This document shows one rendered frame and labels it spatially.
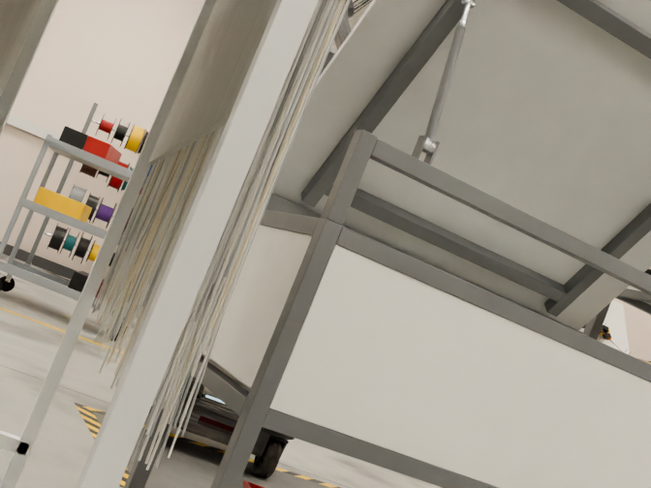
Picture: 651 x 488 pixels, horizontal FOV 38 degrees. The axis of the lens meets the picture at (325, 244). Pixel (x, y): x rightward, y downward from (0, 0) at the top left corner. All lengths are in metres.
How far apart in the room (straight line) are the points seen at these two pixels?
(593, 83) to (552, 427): 0.85
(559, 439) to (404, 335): 0.49
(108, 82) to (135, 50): 0.42
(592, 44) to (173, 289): 1.73
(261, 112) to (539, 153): 1.77
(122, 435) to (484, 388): 1.42
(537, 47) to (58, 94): 7.59
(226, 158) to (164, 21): 8.94
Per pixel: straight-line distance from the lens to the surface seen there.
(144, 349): 0.80
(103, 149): 5.75
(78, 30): 9.67
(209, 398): 3.24
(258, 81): 0.81
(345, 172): 1.92
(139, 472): 2.49
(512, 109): 2.43
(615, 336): 8.15
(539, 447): 2.26
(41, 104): 9.56
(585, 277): 2.81
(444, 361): 2.07
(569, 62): 2.39
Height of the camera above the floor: 0.62
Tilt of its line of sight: 4 degrees up
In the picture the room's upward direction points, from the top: 22 degrees clockwise
